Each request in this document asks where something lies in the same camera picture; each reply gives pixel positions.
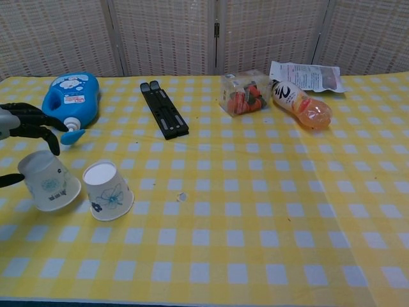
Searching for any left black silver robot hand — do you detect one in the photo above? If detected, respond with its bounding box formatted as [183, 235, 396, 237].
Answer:
[0, 102, 70, 189]

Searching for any paper cup with text print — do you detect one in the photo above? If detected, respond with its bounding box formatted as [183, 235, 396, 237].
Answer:
[17, 150, 82, 212]

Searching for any blue pump detergent bottle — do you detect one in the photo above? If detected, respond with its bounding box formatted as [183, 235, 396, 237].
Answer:
[42, 72, 102, 145]

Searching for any woven folding screen panel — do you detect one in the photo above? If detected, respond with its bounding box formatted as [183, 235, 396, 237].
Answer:
[0, 0, 126, 81]
[313, 0, 409, 77]
[107, 0, 219, 77]
[213, 0, 327, 76]

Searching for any paper cup with blue flower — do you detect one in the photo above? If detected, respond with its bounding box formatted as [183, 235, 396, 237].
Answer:
[82, 161, 135, 223]

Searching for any black folding stand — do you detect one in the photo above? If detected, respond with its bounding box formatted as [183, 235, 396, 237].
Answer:
[139, 81, 190, 141]

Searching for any yellow checked tablecloth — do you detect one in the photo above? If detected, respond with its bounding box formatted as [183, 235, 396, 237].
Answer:
[271, 74, 409, 307]
[0, 75, 355, 304]

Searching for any clear plastic snack box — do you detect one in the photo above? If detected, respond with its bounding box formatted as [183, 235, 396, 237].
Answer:
[219, 69, 273, 119]

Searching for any orange drink bottle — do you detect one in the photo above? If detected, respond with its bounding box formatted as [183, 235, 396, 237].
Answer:
[270, 79, 334, 130]

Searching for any white printed snack bag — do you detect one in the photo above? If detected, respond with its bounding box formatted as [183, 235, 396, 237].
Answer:
[268, 60, 348, 95]

